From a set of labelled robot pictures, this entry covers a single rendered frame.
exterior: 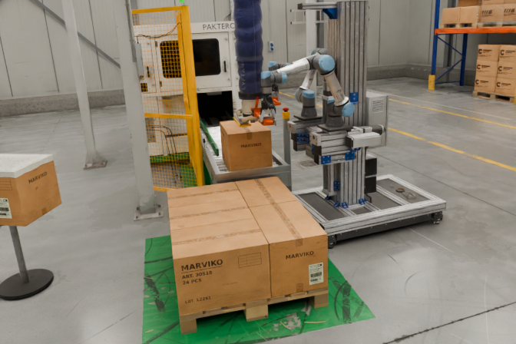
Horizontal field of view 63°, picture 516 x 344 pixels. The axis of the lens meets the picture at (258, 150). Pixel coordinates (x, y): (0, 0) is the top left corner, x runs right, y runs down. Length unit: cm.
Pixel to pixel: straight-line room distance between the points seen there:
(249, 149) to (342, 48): 120
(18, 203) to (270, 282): 178
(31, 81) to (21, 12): 169
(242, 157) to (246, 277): 141
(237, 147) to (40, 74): 922
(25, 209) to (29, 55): 942
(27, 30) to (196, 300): 1046
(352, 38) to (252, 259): 201
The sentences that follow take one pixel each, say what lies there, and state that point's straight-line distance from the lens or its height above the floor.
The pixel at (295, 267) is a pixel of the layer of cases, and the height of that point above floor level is 34.
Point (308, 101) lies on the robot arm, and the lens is 395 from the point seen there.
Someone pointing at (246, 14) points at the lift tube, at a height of 196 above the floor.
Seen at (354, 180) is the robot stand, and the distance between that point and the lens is 401.
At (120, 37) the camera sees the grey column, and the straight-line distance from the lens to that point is 433.
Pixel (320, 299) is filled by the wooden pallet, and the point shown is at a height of 6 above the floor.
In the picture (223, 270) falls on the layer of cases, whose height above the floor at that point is 41.
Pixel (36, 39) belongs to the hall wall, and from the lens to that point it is 1250.
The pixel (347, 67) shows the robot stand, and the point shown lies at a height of 150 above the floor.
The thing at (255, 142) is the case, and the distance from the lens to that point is 389.
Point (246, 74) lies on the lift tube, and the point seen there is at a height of 150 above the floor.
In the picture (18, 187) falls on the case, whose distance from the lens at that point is 329.
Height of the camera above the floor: 185
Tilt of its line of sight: 16 degrees down
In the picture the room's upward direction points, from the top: 3 degrees counter-clockwise
